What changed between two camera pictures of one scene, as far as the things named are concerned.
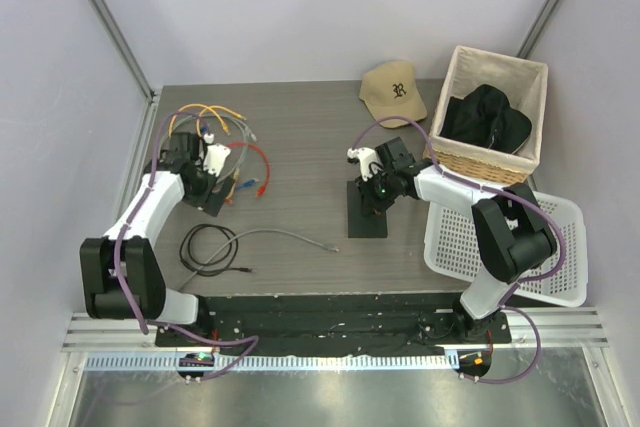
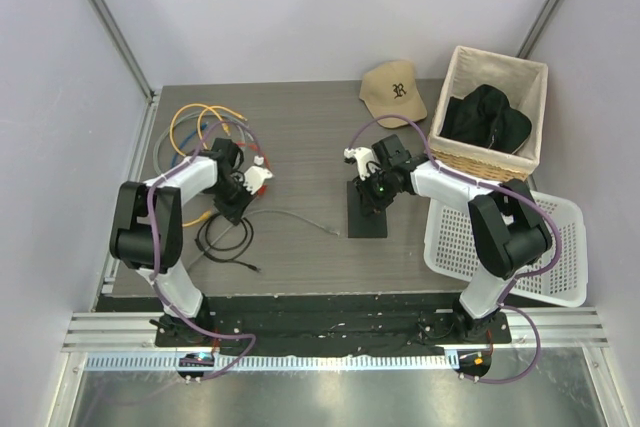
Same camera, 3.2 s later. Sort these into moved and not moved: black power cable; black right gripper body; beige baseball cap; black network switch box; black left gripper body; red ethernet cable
Moved: black left gripper body; black power cable
Not moved: red ethernet cable; black network switch box; black right gripper body; beige baseball cap
